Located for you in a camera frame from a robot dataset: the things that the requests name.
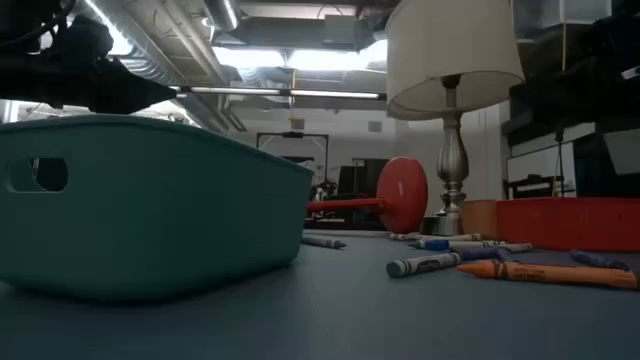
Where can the round silver ceiling duct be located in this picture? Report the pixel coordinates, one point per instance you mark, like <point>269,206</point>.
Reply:
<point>222,12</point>

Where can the dark grey crayon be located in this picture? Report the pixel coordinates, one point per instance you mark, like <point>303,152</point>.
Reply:
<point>425,263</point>

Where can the whiteboard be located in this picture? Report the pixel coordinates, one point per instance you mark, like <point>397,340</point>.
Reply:
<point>535,162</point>

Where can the grey flat panel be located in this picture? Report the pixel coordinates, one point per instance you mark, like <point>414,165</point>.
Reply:
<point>622,150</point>

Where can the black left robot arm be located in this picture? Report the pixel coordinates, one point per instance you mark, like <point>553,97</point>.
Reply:
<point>20,15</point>

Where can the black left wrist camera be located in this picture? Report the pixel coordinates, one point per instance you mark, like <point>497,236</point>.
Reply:
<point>87,35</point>

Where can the black cabinet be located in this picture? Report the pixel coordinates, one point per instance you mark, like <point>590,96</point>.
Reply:
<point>357,180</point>

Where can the black metal frame rack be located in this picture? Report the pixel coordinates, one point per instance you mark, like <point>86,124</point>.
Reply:
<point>292,134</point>

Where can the long fluorescent light tube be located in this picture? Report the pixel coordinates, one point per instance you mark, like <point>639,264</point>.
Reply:
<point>280,92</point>

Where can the grey-blue crayon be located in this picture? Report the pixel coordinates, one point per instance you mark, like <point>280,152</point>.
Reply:
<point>482,253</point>

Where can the orange plastic bin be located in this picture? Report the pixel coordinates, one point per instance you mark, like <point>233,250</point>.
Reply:
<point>480,220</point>

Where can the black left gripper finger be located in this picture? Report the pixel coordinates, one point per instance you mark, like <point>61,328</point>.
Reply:
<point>130,92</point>

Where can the grey ceiling ventilation unit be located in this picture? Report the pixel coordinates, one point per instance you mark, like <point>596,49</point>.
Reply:
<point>300,32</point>

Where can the silver table lamp cream shade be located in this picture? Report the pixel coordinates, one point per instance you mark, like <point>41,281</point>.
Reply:
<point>450,50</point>

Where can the white-wrapped grey crayon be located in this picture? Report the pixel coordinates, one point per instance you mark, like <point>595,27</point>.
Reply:
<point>520,247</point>
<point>322,242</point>
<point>475,244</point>
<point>460,237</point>

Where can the blue-grey crayon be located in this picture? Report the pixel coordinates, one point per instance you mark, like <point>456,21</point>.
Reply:
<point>597,260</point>

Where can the red disc on red rod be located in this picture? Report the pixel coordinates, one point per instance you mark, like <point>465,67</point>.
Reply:
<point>402,195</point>

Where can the small blue crayon piece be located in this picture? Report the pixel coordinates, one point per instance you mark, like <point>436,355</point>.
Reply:
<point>435,245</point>

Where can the orange crayon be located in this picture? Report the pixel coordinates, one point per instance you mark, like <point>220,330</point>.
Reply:
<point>550,274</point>

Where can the red slotted plastic basket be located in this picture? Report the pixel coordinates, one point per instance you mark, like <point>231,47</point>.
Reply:
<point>570,225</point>

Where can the teal plastic bin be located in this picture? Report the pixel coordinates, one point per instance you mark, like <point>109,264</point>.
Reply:
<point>150,210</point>

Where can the grey wall vent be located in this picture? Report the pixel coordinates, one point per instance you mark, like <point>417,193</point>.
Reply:
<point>375,126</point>

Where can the corrugated silver ceiling duct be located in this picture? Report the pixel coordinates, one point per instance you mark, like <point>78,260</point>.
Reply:
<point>145,50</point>

